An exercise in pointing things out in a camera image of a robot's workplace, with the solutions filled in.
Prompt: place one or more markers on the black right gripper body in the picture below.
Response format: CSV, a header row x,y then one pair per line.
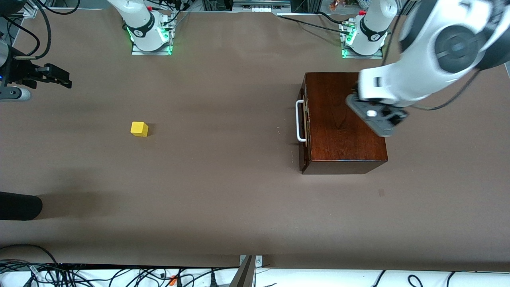
x,y
20,73

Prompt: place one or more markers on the yellow block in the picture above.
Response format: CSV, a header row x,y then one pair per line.
x,y
139,128

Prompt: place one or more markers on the wooden drawer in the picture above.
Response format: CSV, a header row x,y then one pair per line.
x,y
302,157

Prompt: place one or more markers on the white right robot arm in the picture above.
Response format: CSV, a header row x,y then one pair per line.
x,y
141,24

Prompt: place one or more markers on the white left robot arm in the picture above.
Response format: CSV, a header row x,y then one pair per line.
x,y
438,48

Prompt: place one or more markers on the black foam-covered pole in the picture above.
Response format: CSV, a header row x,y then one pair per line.
x,y
18,205

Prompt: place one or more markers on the white power strip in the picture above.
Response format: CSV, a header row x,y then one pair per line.
x,y
261,4

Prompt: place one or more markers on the dark brown wooden cabinet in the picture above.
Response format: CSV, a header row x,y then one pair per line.
x,y
334,147

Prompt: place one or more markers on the white ledge board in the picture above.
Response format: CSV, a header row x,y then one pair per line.
x,y
318,278

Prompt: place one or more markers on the aluminium frame profile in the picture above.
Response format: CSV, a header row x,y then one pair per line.
x,y
30,12

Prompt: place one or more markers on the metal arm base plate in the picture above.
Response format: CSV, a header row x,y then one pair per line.
x,y
362,56
151,52

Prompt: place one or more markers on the grey camera mount bar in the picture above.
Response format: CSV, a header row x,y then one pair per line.
x,y
244,277

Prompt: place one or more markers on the aluminium mounting bracket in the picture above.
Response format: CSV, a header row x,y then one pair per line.
x,y
259,261

